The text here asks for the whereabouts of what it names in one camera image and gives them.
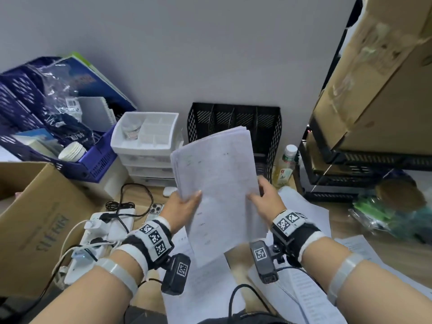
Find person's right hand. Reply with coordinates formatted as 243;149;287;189
246;175;287;227

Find person's left hand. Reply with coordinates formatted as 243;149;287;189
161;190;203;234

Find stack of white paper sheets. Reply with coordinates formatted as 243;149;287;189
170;125;269;269

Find person's left forearm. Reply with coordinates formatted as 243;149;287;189
30;244;149;324

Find person's right forearm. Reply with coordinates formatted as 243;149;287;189
299;237;432;324

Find clear bottle with green label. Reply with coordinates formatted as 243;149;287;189
271;144;299;188

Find right wristband with square markers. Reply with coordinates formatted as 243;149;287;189
269;209;327;264

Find wristband with square markers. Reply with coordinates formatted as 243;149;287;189
116;216;176;278
269;209;327;264

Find left wristband with square markers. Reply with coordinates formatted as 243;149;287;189
116;216;176;278

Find white plastic drawer organizer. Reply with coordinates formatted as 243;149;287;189
110;111;185;188

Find black mesh file holder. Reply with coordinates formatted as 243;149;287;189
186;102;283;185

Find white power strip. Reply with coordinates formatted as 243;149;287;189
63;207;136;286

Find stack of black plastic crates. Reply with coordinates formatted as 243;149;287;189
296;117;432;203

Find small clear jar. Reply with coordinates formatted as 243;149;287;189
121;121;145;141

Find printed paper sheet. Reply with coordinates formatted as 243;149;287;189
161;226;248;324
333;234;432;301
247;185;349;324

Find person's dark clothing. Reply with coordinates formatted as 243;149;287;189
123;304;292;324

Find stack of white paper cups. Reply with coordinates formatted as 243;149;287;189
58;142;88;162

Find white ribbed box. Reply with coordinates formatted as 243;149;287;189
76;96;117;133

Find green items in plastic bag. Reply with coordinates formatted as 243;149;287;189
349;170;432;246

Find blue hardcover book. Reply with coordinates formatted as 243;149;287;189
51;52;137;115

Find open brown cardboard box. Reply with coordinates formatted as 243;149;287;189
0;161;113;298

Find white and blue carton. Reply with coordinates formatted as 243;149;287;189
13;128;65;160

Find clear crumpled plastic bag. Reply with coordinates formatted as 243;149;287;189
28;61;98;149

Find large taped cardboard box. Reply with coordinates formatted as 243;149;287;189
308;0;432;156

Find blue plastic mesh basket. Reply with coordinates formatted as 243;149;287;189
0;57;119;183

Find smartphone with triple camera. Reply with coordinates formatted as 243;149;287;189
145;202;165;224

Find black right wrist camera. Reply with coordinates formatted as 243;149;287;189
249;240;281;285

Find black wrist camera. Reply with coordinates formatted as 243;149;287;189
161;253;192;296
249;240;281;285

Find thin black charging cable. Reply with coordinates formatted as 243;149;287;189
105;183;155;234

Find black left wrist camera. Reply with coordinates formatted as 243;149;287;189
161;253;192;296

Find thick black camera cable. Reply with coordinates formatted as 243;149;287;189
227;283;281;324

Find white cable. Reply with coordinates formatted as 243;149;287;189
50;219;113;289

